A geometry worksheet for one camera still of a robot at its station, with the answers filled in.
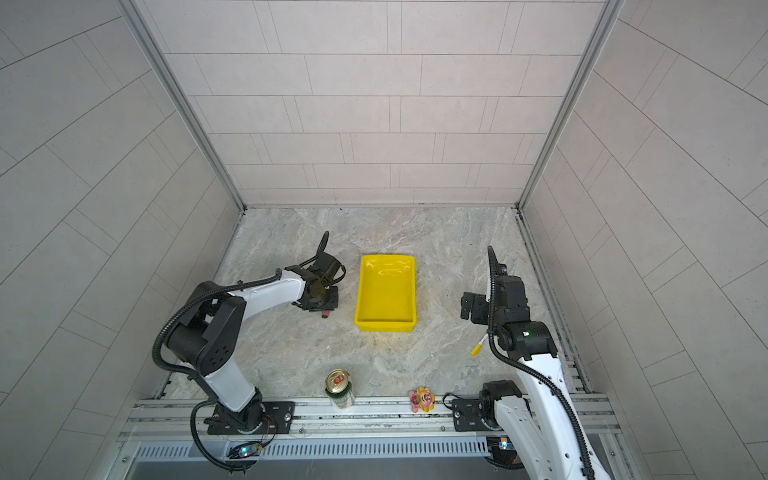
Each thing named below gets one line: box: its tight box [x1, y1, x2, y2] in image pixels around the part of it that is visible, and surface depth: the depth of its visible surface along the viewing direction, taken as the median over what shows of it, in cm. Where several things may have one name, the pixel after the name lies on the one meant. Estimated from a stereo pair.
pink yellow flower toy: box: [409, 387, 436, 413], surface depth 73 cm
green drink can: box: [325, 369, 355, 409], surface depth 69 cm
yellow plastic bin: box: [354, 255, 417, 332], surface depth 91 cm
